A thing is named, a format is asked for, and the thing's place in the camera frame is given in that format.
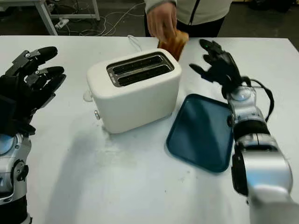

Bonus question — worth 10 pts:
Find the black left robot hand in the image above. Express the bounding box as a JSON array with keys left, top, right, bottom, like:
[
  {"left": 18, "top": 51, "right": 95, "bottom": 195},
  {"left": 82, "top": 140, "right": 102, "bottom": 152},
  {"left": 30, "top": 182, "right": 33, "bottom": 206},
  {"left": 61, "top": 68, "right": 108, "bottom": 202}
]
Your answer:
[{"left": 0, "top": 46, "right": 67, "bottom": 136}]

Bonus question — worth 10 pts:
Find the person's bare hand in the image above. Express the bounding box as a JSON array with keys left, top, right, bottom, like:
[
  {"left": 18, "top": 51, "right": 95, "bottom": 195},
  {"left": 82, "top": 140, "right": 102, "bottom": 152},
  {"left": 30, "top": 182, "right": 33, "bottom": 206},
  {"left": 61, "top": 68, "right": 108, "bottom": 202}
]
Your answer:
[{"left": 147, "top": 2, "right": 178, "bottom": 45}]

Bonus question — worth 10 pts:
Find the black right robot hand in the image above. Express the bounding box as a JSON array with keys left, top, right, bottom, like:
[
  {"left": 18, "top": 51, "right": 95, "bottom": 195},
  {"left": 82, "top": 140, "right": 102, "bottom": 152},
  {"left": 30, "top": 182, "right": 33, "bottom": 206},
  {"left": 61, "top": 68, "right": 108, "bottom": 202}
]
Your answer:
[{"left": 189, "top": 39, "right": 249, "bottom": 99}]

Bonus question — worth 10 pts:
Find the brown toast slice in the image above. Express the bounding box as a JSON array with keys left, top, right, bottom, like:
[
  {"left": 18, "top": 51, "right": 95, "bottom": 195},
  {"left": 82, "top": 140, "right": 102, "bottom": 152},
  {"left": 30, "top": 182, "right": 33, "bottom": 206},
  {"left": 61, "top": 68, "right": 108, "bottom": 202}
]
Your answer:
[{"left": 157, "top": 30, "right": 189, "bottom": 62}]

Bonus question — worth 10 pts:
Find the person in dark trousers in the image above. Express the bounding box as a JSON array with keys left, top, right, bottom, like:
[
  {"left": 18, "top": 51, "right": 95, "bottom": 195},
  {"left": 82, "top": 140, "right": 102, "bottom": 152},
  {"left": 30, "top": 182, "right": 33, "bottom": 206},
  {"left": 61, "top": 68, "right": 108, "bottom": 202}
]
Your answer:
[{"left": 143, "top": 0, "right": 233, "bottom": 38}]

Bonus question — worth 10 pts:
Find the cream two-slot toaster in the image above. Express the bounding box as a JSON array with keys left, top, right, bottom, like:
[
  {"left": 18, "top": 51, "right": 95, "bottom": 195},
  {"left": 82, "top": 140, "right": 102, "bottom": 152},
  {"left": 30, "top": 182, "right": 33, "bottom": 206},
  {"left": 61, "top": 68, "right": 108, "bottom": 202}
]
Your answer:
[{"left": 83, "top": 49, "right": 182, "bottom": 134}]

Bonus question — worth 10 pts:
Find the dark blue plastic tray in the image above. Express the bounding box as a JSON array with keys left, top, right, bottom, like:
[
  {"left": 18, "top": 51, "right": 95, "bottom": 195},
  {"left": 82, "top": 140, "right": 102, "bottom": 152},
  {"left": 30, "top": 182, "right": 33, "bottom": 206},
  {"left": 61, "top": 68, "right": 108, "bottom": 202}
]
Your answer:
[{"left": 166, "top": 93, "right": 235, "bottom": 173}]

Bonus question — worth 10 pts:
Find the white power strip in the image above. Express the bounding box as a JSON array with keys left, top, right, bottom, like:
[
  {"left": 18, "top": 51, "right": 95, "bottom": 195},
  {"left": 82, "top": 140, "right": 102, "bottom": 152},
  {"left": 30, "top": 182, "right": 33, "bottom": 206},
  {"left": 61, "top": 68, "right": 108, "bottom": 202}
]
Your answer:
[{"left": 55, "top": 18, "right": 70, "bottom": 29}]

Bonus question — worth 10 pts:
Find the black bag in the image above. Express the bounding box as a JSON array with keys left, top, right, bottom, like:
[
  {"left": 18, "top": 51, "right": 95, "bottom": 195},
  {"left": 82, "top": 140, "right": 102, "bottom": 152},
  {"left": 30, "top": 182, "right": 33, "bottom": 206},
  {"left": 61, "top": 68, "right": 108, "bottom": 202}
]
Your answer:
[{"left": 247, "top": 0, "right": 292, "bottom": 12}]

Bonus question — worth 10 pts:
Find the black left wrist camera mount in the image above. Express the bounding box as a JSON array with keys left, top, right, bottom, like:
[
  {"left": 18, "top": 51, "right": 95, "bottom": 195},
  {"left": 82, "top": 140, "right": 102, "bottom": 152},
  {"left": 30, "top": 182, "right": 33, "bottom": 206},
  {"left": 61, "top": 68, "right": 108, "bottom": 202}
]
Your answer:
[{"left": 0, "top": 94, "right": 19, "bottom": 135}]

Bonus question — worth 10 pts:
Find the white toaster power cord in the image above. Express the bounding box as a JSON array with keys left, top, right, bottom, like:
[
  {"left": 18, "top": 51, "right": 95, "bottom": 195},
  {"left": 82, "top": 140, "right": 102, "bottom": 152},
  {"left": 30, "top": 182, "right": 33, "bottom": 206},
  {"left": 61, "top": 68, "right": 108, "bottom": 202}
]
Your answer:
[{"left": 127, "top": 35, "right": 142, "bottom": 52}]

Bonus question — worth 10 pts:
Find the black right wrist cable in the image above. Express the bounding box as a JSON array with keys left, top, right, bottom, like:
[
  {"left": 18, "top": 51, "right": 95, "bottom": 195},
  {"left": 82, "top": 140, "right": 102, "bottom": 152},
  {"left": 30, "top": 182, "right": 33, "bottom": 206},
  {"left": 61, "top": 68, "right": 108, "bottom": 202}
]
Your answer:
[{"left": 247, "top": 78, "right": 274, "bottom": 122}]

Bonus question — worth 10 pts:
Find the white metal table frame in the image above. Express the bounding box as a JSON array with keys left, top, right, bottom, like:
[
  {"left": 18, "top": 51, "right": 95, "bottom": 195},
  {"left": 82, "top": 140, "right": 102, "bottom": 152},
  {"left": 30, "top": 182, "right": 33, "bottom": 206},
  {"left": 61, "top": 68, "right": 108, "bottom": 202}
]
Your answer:
[{"left": 0, "top": 0, "right": 100, "bottom": 35}]

